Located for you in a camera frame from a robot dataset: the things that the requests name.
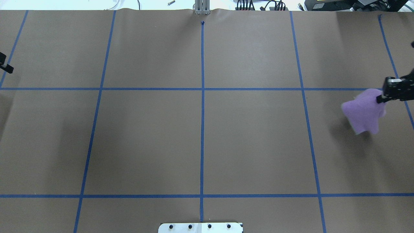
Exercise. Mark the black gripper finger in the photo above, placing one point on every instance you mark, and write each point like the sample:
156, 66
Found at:
4, 66

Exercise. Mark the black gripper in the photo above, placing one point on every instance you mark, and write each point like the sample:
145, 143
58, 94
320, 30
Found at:
398, 88

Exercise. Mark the purple cloth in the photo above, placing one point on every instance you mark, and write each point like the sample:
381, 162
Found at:
363, 112

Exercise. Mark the aluminium frame post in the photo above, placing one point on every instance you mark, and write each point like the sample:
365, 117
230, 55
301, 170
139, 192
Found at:
202, 7

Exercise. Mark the white pedestal column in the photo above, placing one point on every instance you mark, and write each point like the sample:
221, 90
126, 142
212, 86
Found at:
214, 227

